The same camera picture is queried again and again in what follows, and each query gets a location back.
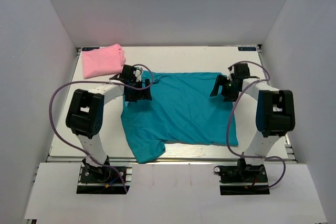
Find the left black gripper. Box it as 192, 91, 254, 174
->
125, 78, 152, 102

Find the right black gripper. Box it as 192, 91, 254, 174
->
211, 74, 240, 102

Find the teal t shirt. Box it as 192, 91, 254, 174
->
121, 71, 238, 164

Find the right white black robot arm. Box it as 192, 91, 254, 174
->
210, 61, 296, 182

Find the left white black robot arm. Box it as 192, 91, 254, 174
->
66, 64, 154, 182

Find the right blue table label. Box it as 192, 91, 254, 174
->
238, 47, 257, 51

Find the pink folded t shirt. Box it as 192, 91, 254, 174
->
81, 44, 126, 79

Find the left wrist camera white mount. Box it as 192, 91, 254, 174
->
133, 67, 143, 82

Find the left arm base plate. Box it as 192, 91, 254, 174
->
76, 159, 131, 195

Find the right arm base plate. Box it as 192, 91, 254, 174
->
214, 165, 270, 196

